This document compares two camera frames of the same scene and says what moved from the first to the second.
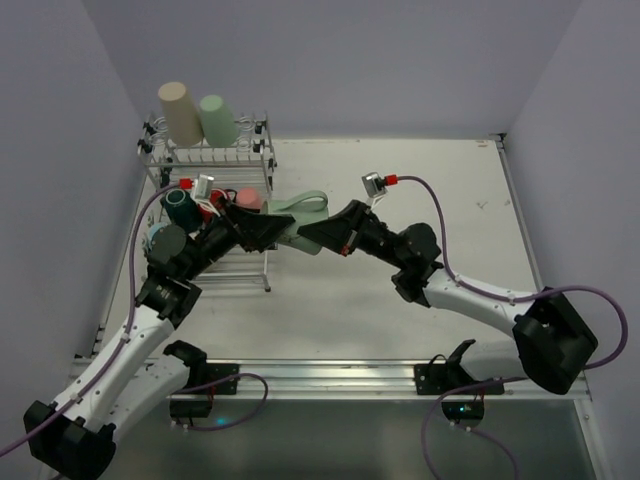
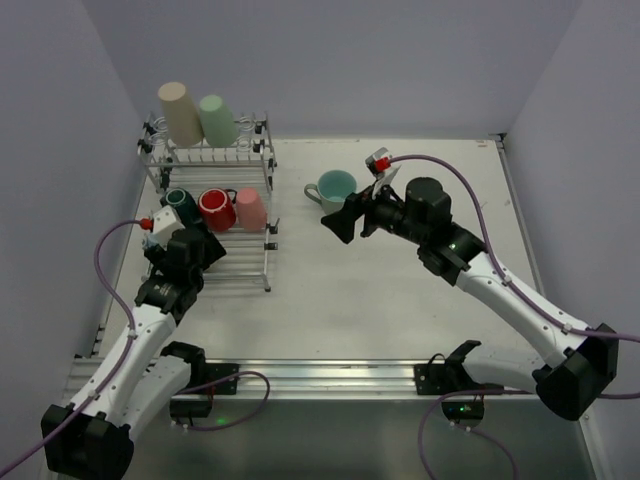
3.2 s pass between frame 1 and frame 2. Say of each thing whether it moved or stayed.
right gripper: moved
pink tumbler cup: stayed
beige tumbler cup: stayed
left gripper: moved
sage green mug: moved
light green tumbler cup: stayed
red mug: stayed
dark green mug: stayed
